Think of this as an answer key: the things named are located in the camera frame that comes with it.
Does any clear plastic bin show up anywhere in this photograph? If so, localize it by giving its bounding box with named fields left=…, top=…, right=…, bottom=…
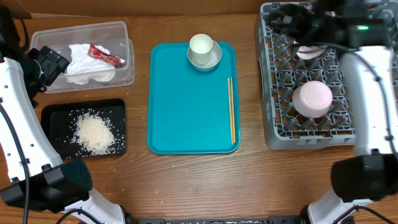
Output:
left=31, top=21, right=134, bottom=93

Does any pile of rice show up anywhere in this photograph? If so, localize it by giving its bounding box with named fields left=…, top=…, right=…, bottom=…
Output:
left=70, top=109, right=116, bottom=156

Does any black rectangular tray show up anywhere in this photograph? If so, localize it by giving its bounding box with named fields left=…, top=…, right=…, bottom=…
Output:
left=41, top=98, right=127, bottom=159

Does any red snack wrapper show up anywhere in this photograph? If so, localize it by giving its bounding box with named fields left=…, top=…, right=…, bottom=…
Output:
left=88, top=43, right=122, bottom=66

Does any teal plastic tray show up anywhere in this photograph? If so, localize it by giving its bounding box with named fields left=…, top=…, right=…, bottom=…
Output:
left=147, top=42, right=241, bottom=155

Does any grey small bowl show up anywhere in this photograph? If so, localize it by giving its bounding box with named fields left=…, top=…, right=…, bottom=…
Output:
left=187, top=40, right=222, bottom=72

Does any pink bowl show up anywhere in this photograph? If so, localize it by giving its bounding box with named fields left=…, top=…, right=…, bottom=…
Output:
left=292, top=81, right=333, bottom=118

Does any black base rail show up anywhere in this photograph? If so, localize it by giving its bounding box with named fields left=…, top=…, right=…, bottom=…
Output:
left=135, top=215, right=307, bottom=224

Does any wooden chopstick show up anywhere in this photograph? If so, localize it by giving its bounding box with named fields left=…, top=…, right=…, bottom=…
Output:
left=230, top=77, right=236, bottom=144
left=227, top=78, right=234, bottom=145

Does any white napkin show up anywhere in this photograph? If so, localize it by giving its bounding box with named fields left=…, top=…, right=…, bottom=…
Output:
left=65, top=44, right=116, bottom=85

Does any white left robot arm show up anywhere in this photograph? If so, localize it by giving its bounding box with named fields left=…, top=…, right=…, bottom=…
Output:
left=1, top=5, right=134, bottom=223

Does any grey dishwasher rack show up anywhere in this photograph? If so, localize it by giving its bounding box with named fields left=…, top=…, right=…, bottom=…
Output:
left=256, top=1, right=397, bottom=150

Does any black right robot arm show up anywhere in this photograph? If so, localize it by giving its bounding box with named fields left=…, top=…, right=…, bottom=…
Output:
left=268, top=1, right=397, bottom=223

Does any white round plate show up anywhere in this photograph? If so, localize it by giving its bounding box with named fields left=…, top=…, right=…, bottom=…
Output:
left=296, top=45, right=327, bottom=60

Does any white paper cup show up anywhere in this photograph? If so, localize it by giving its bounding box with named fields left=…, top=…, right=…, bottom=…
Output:
left=189, top=34, right=213, bottom=64

